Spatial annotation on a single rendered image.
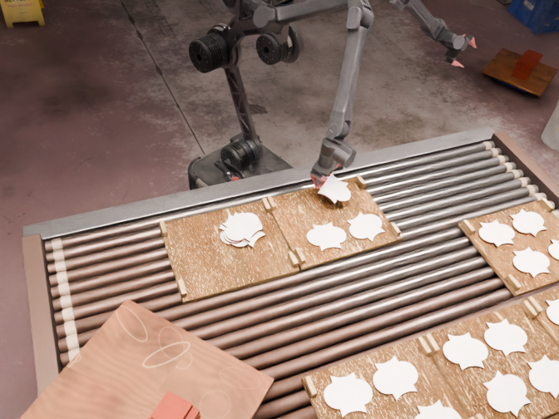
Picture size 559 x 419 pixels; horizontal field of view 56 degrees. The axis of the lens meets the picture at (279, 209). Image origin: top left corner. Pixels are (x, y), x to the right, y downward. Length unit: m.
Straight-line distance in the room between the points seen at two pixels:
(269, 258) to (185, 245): 0.30
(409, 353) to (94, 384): 0.93
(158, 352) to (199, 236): 0.52
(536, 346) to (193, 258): 1.16
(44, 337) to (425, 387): 1.14
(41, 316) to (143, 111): 2.47
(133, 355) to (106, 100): 2.85
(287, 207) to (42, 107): 2.55
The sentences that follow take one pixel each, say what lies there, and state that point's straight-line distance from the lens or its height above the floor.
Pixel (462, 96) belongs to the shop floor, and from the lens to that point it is 4.67.
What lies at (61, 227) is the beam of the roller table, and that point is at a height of 0.91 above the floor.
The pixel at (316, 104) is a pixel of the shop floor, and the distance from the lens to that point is 4.16.
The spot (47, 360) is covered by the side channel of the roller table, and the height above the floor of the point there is 0.95.
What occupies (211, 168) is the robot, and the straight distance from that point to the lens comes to 3.18.
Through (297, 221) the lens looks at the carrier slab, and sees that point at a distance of 1.98.
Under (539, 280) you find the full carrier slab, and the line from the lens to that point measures 2.12.
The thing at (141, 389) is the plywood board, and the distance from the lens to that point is 1.51.
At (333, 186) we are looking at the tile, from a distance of 2.03.
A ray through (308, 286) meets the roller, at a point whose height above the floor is 0.92.
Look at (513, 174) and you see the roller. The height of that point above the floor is 0.92.
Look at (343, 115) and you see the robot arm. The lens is 1.86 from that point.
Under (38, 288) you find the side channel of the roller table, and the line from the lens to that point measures 1.86.
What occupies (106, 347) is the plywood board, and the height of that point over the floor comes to 1.04.
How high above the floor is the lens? 2.41
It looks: 47 degrees down
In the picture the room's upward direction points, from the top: 7 degrees clockwise
